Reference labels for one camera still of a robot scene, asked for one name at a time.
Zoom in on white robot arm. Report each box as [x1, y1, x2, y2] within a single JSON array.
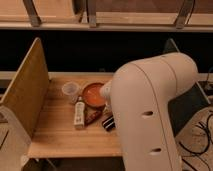
[[100, 52, 198, 171]]

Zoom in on black floor cables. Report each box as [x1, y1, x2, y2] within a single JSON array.
[[178, 111, 213, 171]]

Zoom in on orange bowl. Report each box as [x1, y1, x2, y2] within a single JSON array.
[[82, 83, 105, 108]]

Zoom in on black and white eraser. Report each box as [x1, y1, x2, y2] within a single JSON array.
[[102, 116, 115, 131]]

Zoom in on wooden shelf rail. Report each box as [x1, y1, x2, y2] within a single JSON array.
[[0, 0, 213, 32]]

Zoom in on left wooden side panel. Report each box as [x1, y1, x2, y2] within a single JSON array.
[[0, 38, 49, 142]]

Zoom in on brown snack wrapper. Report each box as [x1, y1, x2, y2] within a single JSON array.
[[85, 109, 102, 125]]

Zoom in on clear plastic cup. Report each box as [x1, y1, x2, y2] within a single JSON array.
[[62, 82, 80, 104]]

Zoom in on white bottle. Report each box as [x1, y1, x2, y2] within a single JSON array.
[[73, 97, 85, 129]]

